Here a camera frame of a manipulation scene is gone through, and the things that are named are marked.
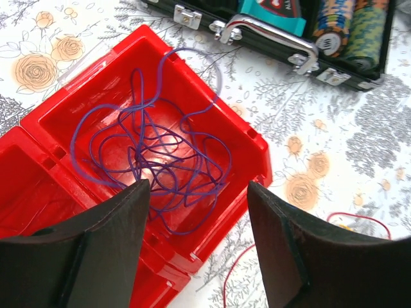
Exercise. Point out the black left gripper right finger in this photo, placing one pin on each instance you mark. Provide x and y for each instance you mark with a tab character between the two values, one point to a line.
308	262

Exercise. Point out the black poker chip case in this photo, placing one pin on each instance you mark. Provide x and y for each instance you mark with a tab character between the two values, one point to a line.
338	42

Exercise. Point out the red plastic bin right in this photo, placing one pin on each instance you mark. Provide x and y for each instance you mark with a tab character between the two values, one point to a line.
140	112

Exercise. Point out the red plastic bin middle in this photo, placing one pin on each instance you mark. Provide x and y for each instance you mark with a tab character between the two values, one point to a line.
37	192

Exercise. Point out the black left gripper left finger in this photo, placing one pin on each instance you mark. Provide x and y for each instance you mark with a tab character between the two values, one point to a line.
89	260

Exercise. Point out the red plastic bin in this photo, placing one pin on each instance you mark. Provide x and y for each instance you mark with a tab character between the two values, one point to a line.
140	112
37	192

